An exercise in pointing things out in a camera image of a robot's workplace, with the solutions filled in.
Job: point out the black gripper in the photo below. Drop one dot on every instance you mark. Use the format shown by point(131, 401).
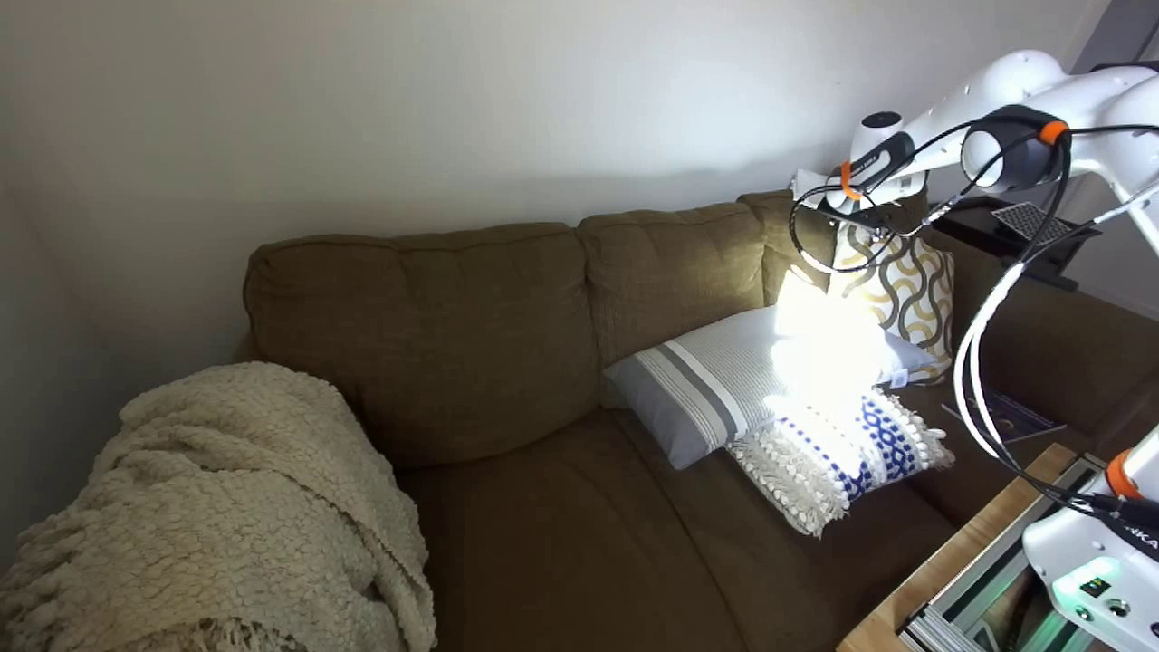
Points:
point(860, 201)

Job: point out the white pillow brown wave pattern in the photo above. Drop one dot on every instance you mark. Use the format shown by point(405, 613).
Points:
point(910, 292)

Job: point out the gray striped pillow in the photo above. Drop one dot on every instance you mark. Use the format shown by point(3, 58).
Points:
point(713, 373)

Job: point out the white blue fringed pillow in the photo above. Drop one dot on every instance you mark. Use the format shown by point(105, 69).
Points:
point(836, 456)

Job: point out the brown fabric couch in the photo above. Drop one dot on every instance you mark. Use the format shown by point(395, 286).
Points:
point(485, 348)

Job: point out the black side table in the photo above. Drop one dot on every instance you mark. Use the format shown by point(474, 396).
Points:
point(1039, 238)

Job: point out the gray pad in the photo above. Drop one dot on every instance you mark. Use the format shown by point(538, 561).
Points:
point(1041, 222)

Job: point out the dark purple book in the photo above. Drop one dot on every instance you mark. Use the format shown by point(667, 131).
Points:
point(1028, 416)

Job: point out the wooden table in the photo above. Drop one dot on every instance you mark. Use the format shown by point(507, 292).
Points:
point(953, 561)

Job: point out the cream knit blanket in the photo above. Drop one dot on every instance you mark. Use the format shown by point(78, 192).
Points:
point(204, 508)

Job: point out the aluminium frame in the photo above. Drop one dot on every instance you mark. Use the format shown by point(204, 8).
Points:
point(981, 602)

